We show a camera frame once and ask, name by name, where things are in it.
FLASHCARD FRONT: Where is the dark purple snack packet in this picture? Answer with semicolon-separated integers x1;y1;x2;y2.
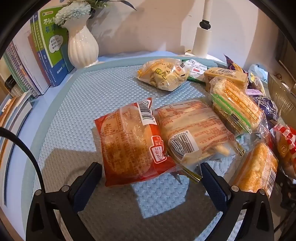
251;95;279;123

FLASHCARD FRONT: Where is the yellow cake packet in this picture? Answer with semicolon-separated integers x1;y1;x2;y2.
203;67;249;92

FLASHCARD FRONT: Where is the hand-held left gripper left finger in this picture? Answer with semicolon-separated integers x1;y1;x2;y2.
25;162;102;241

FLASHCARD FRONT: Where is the black cable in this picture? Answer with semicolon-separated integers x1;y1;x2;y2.
0;127;45;193

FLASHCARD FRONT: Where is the red white snack packet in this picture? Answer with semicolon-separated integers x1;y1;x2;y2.
270;124;296;179

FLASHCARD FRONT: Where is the row of upright books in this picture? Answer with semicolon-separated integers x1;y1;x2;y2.
0;14;50;98

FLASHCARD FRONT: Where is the stack of flat books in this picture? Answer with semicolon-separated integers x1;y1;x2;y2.
0;91;33;149

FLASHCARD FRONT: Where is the white ribbed vase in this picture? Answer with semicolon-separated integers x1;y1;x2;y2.
62;19;100;68

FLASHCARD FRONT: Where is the orange cake packet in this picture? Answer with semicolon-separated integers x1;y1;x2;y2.
231;142;279;197

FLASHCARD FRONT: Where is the white plastic bag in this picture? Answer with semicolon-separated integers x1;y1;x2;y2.
248;64;269;80

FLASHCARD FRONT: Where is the sandwich packet with green stripe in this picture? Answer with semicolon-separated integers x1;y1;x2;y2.
209;77;269;139

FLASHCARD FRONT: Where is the clear orange-print bread packet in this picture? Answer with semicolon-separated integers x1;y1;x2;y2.
154;98;245;183

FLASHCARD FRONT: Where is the white desk lamp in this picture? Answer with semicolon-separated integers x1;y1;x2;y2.
185;0;228;62

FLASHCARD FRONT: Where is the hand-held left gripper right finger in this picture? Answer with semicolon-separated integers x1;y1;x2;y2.
200;162;274;241

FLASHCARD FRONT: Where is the cookie bag with yellow label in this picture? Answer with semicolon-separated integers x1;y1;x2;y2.
135;58;192;92

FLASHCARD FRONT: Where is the dark framed panel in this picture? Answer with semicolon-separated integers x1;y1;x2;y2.
276;30;296;77

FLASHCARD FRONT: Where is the white green-edged snack packet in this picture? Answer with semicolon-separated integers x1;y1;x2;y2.
181;58;208;82

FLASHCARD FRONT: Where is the blue textured mat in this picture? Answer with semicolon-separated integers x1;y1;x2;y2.
20;56;296;241

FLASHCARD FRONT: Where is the artificial flower bouquet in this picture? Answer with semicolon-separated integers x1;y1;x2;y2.
54;0;137;26

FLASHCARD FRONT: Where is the red bread packet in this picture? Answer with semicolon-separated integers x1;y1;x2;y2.
94;97;178;188

